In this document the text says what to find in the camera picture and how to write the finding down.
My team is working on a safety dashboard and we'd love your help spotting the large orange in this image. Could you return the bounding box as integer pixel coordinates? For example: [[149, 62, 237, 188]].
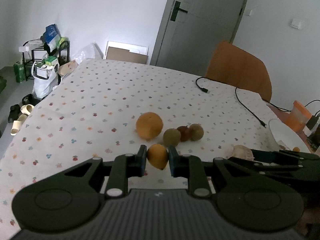
[[136, 112, 163, 140], [147, 144, 168, 170]]

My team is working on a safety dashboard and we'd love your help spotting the brown kiwi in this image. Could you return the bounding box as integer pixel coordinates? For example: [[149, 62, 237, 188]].
[[163, 128, 181, 147], [189, 124, 204, 141]]

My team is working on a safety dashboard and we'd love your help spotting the peeled pomelo segment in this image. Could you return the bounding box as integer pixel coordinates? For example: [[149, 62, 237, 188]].
[[231, 145, 254, 161]]

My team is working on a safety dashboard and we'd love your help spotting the white round plate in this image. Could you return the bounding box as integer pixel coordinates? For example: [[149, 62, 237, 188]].
[[268, 119, 310, 153]]

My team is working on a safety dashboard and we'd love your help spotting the red small apple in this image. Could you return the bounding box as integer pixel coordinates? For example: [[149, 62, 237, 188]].
[[177, 126, 192, 142]]

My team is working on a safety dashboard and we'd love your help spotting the orange lidded plastic jar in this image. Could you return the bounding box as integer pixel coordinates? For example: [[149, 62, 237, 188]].
[[284, 100, 312, 133]]

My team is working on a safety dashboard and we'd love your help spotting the black power adapter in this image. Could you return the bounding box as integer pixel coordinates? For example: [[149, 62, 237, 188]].
[[306, 115, 319, 130]]

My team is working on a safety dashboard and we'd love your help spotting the floral white tablecloth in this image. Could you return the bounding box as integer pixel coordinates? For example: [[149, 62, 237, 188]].
[[1, 59, 276, 239]]

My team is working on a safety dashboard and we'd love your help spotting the orange chair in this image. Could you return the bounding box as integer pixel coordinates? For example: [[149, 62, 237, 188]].
[[204, 41, 273, 103]]

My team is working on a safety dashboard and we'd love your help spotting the cardboard sheet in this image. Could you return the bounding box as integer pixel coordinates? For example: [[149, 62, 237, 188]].
[[106, 47, 148, 64]]

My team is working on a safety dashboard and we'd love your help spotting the beige slipper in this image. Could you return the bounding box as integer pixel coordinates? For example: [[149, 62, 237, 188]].
[[21, 104, 34, 116]]

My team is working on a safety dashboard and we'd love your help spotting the white plastic bag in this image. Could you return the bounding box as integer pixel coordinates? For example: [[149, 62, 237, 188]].
[[31, 61, 59, 99]]

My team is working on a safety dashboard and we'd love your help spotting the black metal shelf rack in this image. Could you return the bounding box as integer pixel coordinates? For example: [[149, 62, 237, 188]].
[[18, 37, 71, 81]]

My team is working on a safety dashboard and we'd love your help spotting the blue white bag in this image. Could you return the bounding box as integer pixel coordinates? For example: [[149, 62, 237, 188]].
[[40, 24, 61, 52]]

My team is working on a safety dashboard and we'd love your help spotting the long black cable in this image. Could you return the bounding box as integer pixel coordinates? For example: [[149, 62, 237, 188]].
[[234, 87, 267, 128]]

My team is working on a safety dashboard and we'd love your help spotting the black cable with plug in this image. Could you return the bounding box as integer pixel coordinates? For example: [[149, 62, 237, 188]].
[[195, 76, 227, 94]]

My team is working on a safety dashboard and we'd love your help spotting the white board against wall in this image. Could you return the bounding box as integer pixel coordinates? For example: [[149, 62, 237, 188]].
[[104, 41, 149, 59]]

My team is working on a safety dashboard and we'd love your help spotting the wall light switch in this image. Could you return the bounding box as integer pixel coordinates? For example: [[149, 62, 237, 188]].
[[290, 18, 303, 30]]

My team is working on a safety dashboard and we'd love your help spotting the grey door with handle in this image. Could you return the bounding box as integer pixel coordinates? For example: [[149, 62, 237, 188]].
[[150, 0, 247, 76]]

